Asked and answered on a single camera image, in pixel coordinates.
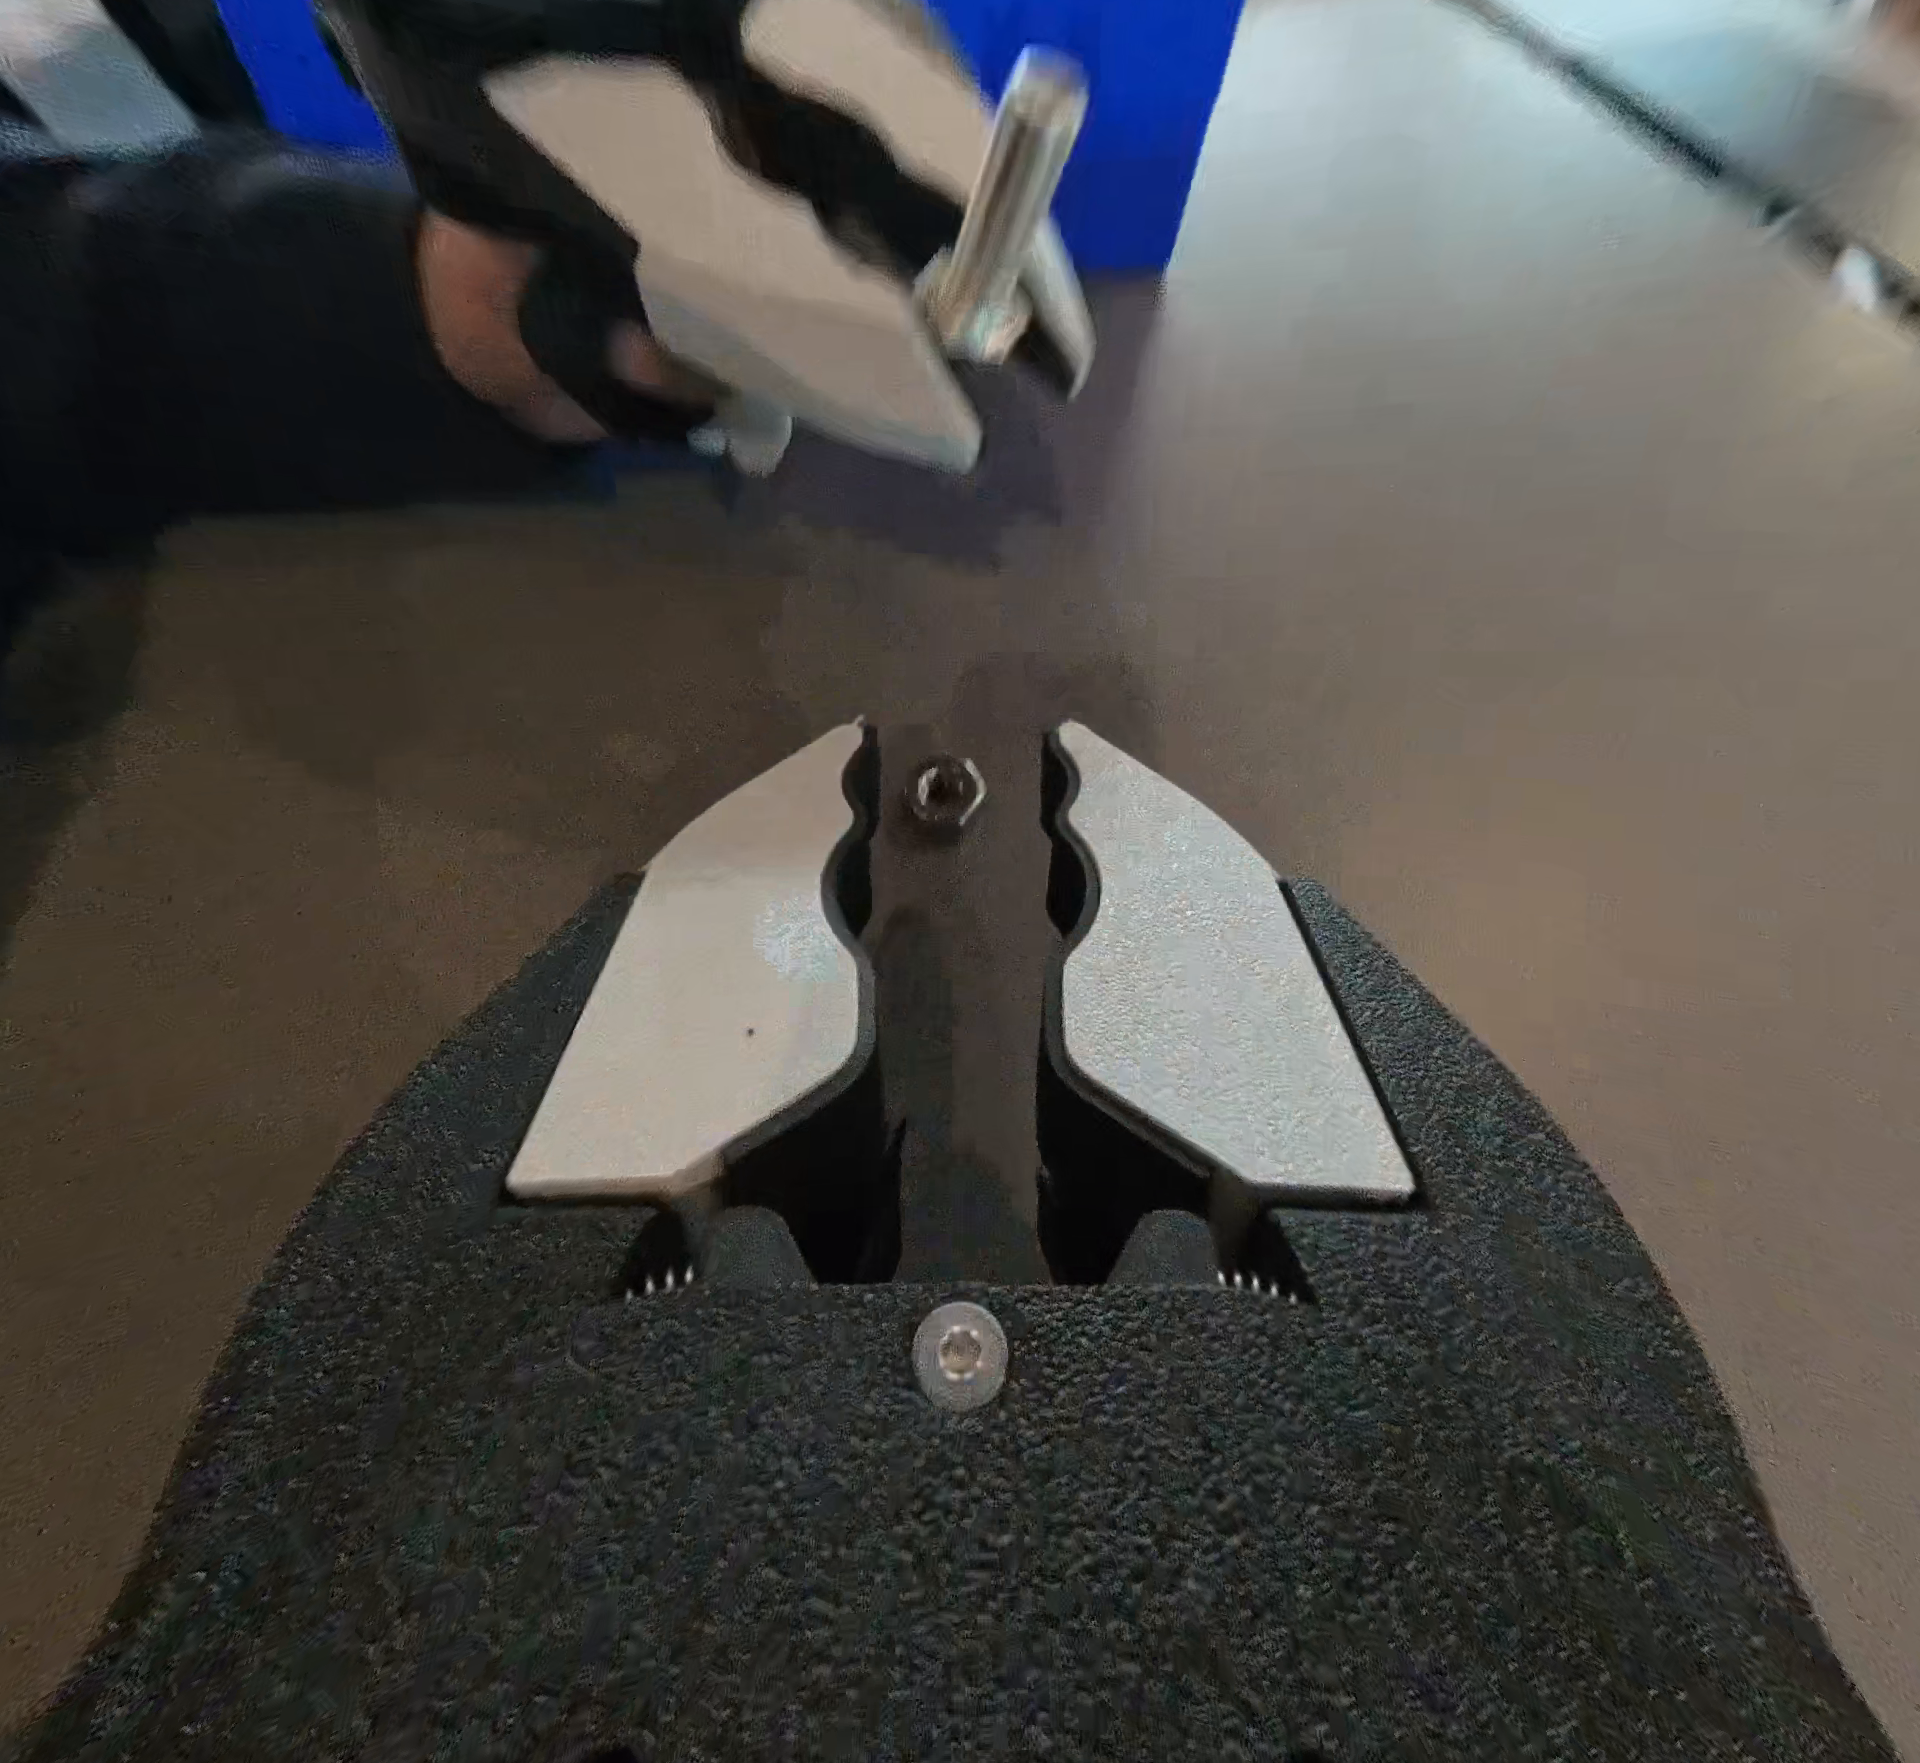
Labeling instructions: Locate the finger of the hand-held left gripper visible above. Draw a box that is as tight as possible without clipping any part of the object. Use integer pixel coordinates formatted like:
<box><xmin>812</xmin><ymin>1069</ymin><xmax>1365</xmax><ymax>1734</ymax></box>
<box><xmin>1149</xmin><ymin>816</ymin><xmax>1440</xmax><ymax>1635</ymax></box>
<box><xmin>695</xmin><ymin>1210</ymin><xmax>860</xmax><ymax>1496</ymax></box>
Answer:
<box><xmin>484</xmin><ymin>50</ymin><xmax>986</xmax><ymax>478</ymax></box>
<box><xmin>739</xmin><ymin>0</ymin><xmax>1100</xmax><ymax>404</ymax></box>

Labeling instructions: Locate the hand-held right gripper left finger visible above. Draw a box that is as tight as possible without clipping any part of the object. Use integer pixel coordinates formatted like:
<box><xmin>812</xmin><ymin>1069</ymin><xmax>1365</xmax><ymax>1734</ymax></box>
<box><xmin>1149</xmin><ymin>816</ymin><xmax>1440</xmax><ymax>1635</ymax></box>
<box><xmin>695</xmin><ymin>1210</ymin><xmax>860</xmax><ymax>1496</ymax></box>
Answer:
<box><xmin>504</xmin><ymin>717</ymin><xmax>888</xmax><ymax>1255</ymax></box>

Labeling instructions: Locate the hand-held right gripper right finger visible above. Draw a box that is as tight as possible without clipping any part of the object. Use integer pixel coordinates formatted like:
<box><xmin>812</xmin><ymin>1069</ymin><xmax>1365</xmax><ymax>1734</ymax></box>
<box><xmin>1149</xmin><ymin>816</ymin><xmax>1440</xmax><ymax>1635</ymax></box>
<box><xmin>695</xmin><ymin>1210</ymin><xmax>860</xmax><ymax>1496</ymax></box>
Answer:
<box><xmin>1039</xmin><ymin>717</ymin><xmax>1423</xmax><ymax>1260</ymax></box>

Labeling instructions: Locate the silver hex bolt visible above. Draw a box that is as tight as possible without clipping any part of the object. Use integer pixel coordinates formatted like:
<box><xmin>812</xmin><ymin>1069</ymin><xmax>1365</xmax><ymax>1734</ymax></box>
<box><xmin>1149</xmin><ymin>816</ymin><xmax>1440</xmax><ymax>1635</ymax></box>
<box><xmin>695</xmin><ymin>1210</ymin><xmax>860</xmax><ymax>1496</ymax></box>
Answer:
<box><xmin>915</xmin><ymin>45</ymin><xmax>1090</xmax><ymax>368</ymax></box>

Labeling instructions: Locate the person's left forearm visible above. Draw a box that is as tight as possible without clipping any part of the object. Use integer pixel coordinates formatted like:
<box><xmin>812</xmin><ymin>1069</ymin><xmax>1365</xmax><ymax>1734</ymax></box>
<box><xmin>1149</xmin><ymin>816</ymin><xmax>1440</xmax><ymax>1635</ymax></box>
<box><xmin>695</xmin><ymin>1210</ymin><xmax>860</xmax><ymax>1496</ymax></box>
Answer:
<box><xmin>0</xmin><ymin>127</ymin><xmax>617</xmax><ymax>687</ymax></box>

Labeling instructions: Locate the person's left hand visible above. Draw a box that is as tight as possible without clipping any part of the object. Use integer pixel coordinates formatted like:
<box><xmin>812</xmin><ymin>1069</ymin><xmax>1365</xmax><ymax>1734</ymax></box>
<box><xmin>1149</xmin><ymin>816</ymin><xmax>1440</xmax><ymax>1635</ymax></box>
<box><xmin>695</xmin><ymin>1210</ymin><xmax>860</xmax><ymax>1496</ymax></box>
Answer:
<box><xmin>413</xmin><ymin>209</ymin><xmax>714</xmax><ymax>448</ymax></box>

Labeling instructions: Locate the blue plastic bin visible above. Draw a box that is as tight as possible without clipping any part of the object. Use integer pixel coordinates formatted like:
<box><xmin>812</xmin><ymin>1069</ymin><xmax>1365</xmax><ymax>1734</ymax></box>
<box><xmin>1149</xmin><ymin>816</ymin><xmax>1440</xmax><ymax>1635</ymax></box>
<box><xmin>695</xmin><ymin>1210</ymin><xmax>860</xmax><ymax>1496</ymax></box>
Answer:
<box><xmin>168</xmin><ymin>0</ymin><xmax>1284</xmax><ymax>282</ymax></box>

